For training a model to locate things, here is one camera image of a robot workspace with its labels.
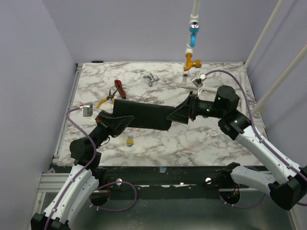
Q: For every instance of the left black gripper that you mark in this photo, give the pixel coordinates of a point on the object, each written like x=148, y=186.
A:
x=113, y=124

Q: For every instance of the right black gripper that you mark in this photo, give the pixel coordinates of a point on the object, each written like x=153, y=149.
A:
x=192, y=108

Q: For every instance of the black zip tool case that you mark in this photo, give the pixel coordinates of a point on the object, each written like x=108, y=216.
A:
x=146, y=115

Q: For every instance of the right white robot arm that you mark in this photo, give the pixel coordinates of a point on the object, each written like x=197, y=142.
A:
x=286, y=182

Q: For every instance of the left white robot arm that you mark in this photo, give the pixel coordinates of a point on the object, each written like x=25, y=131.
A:
x=84, y=176

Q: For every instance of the yellow hex key set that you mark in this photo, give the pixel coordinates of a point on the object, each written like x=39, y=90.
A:
x=130, y=141

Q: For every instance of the red black utility knife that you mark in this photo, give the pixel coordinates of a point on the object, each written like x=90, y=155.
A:
x=120, y=89

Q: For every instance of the silver metal faucet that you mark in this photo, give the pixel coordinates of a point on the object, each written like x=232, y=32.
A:
x=151, y=79

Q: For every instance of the orange faucet on pipe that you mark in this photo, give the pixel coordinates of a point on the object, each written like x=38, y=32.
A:
x=192, y=64

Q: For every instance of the blue valve on pipe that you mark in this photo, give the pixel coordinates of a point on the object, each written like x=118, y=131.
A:
x=193, y=29

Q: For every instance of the yellow handled pliers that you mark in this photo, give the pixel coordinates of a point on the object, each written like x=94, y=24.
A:
x=110, y=97

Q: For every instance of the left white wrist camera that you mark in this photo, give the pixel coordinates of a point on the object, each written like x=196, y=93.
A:
x=88, y=110

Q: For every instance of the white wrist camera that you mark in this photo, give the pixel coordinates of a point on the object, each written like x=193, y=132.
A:
x=88, y=110
x=198, y=82

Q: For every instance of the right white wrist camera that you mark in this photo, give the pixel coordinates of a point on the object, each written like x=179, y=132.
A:
x=198, y=82

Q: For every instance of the aluminium frame rail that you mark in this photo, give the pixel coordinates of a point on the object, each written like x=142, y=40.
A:
x=41, y=196

